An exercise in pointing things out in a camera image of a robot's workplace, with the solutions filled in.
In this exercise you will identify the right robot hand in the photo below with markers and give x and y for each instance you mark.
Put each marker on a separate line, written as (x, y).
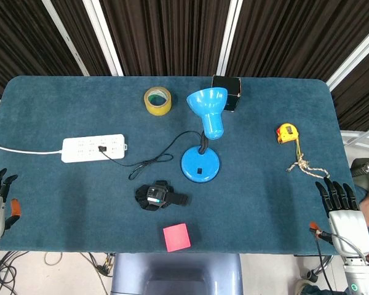
(347, 221)

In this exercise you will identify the blue desk lamp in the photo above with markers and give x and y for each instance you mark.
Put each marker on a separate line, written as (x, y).
(203, 144)

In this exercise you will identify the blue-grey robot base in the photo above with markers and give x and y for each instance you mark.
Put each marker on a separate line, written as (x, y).
(176, 273)

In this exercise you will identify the blue table mat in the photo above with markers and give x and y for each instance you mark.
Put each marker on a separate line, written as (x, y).
(80, 199)

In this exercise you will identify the yellow tape measure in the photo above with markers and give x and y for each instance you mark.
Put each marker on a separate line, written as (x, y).
(287, 133)

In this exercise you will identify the white power strip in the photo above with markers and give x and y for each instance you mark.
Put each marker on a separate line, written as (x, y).
(93, 148)

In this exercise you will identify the pink sticky note pad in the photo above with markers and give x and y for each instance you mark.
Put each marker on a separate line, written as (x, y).
(176, 237)

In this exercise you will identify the black cardboard box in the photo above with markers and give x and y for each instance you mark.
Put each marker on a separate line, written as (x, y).
(232, 92)

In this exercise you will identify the yellow tape roll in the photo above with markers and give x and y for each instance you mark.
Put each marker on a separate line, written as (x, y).
(157, 100)

